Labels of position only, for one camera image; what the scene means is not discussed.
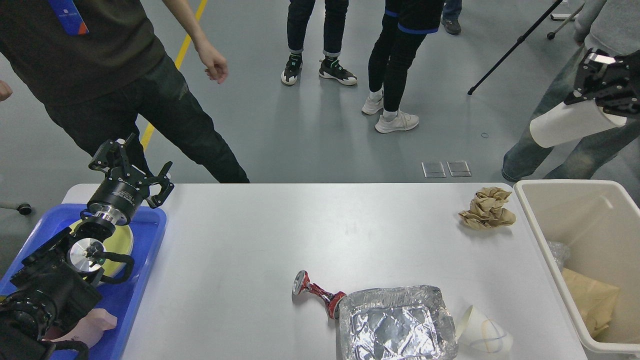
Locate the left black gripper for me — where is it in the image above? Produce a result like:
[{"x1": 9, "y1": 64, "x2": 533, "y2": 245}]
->
[{"x1": 87, "y1": 133, "x2": 175, "y2": 226}]

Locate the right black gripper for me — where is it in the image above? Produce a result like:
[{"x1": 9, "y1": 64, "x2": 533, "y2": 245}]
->
[{"x1": 564, "y1": 49, "x2": 640, "y2": 119}]

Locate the yellow plate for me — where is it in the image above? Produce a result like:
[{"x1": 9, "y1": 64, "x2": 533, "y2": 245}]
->
[{"x1": 66, "y1": 220, "x2": 135, "y2": 286}]

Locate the pink mug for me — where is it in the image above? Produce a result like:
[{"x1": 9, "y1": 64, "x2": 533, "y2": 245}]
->
[{"x1": 44, "y1": 309, "x2": 118, "y2": 348}]

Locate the clear plastic sheet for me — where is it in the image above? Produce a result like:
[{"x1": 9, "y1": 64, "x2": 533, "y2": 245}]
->
[{"x1": 546, "y1": 241, "x2": 571, "y2": 272}]

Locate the brown paper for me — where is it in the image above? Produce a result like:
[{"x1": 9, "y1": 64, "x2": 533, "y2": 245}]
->
[{"x1": 458, "y1": 186, "x2": 516, "y2": 230}]

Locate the crushed red can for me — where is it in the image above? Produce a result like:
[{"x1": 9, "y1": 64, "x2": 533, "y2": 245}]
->
[{"x1": 291, "y1": 269, "x2": 346, "y2": 320}]

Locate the brown paper bag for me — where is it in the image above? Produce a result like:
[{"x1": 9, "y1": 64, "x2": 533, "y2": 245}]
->
[{"x1": 562, "y1": 268, "x2": 620, "y2": 338}]

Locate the aluminium foil container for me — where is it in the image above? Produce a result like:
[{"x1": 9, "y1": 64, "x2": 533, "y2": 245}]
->
[{"x1": 338, "y1": 285, "x2": 458, "y2": 360}]

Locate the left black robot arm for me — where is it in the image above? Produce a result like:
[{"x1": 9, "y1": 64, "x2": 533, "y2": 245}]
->
[{"x1": 1, "y1": 134, "x2": 174, "y2": 360}]

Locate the white rolling chair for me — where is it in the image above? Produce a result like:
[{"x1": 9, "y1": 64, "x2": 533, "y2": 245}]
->
[{"x1": 546, "y1": 4, "x2": 585, "y2": 41}]

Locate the beige plastic bin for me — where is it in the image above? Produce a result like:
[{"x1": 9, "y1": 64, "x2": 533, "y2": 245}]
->
[{"x1": 513, "y1": 179, "x2": 640, "y2": 360}]

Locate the blue plastic tray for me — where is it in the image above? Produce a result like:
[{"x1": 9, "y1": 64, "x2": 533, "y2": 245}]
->
[{"x1": 0, "y1": 203, "x2": 167, "y2": 360}]

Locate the metal floor socket plate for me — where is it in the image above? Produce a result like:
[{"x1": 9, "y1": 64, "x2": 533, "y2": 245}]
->
[{"x1": 422, "y1": 161, "x2": 473, "y2": 179}]

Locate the person with white sneakers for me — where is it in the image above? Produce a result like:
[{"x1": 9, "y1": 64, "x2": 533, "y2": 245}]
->
[{"x1": 361, "y1": 0, "x2": 445, "y2": 133}]

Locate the person with black-white sneakers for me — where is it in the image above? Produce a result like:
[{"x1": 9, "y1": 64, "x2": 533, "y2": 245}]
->
[{"x1": 280, "y1": 0, "x2": 359, "y2": 87}]

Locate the black camera tripod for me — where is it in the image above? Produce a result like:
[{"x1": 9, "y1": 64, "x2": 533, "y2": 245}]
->
[{"x1": 466, "y1": 0, "x2": 563, "y2": 96}]

